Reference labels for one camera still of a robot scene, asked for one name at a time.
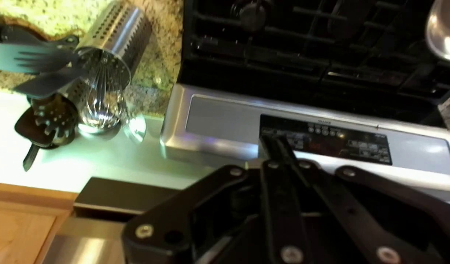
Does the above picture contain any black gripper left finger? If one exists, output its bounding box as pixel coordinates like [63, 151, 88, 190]
[122, 165, 264, 264]

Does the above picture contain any steel pot on stove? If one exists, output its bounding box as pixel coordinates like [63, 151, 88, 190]
[425, 0, 450, 60]

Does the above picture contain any left wooden cabinet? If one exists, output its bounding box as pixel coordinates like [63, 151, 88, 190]
[0, 183, 77, 264]

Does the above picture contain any steel whisk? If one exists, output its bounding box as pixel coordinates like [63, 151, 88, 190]
[80, 49, 123, 137]

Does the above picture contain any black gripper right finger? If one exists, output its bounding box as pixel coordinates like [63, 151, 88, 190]
[261, 136, 450, 264]

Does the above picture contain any perforated steel utensil holder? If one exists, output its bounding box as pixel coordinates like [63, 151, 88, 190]
[77, 0, 153, 117]

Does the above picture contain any stainless steel stove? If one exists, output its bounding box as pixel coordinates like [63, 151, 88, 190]
[159, 0, 450, 203]

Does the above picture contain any black slotted spoon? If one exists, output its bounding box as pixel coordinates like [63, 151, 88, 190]
[15, 93, 80, 171]

